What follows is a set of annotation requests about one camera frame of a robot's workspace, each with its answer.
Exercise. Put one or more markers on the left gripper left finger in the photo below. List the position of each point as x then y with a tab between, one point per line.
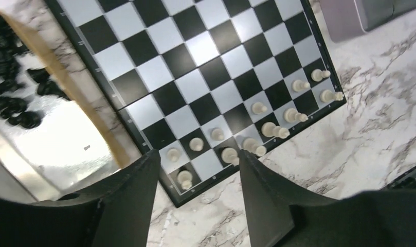
115	211

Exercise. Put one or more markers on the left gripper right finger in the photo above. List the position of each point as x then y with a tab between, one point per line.
282	213

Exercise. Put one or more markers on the white queen chess piece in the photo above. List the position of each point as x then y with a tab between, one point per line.
269	129

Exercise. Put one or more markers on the white pawn chess piece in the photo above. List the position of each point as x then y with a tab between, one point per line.
318	75

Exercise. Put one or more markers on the black chess pieces pile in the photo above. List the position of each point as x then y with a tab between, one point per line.
29	94

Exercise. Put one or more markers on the yellow tin tray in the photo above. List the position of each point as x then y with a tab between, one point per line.
52	140

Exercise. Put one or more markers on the black white chessboard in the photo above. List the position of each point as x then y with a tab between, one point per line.
175	70

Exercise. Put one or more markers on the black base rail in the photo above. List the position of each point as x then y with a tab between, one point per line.
406	180

